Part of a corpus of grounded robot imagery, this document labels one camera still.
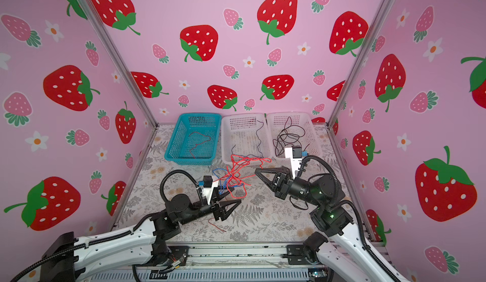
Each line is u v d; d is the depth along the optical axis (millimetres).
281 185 512
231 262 731
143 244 523
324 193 435
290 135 1131
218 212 593
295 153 504
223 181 506
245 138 1138
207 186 592
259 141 1108
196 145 1104
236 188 701
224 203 605
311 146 1071
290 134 1134
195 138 1145
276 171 518
